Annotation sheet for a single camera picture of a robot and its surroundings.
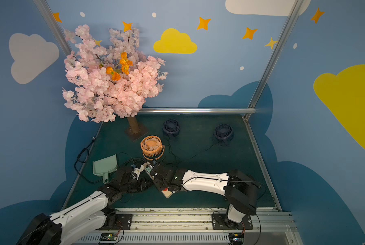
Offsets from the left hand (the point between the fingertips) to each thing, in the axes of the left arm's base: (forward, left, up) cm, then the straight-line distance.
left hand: (153, 181), depth 83 cm
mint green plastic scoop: (+9, +34, -4) cm, 36 cm away
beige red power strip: (-6, -6, +26) cm, 28 cm away
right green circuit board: (-24, -43, -5) cm, 50 cm away
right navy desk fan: (+35, -44, +2) cm, 56 cm away
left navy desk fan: (+36, -7, +3) cm, 37 cm away
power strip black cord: (+4, +27, -5) cm, 28 cm away
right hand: (+1, -4, +4) cm, 5 cm away
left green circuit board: (-25, +19, -5) cm, 32 cm away
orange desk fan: (+21, +4, +2) cm, 21 cm away
